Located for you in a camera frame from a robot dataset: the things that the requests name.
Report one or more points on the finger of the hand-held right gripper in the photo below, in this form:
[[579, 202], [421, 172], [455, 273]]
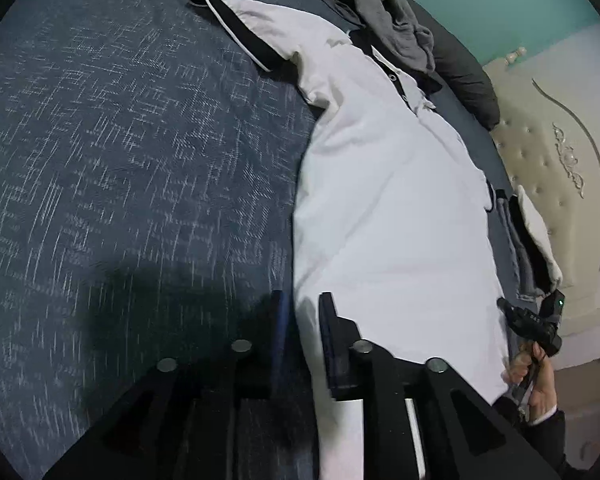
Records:
[[509, 314]]

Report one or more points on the dark grey rolled duvet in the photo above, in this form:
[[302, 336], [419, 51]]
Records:
[[460, 70]]

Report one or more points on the folded black garment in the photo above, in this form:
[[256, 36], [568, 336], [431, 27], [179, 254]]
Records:
[[522, 230]]

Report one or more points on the cream tufted headboard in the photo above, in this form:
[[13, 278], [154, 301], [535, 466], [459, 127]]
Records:
[[555, 160]]

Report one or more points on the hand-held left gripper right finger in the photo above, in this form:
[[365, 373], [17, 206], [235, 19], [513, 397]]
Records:
[[332, 345]]

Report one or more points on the person's right forearm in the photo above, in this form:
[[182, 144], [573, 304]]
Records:
[[550, 440]]

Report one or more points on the grey knit garment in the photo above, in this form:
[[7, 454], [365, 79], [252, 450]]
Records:
[[380, 5]]

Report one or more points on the white polo shirt black trim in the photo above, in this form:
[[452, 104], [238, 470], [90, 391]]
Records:
[[390, 210]]

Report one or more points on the person's right hand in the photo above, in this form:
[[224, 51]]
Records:
[[540, 390]]

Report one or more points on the folded grey garment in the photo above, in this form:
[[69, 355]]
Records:
[[522, 270]]

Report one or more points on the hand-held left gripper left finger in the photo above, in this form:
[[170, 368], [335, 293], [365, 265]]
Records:
[[278, 335]]

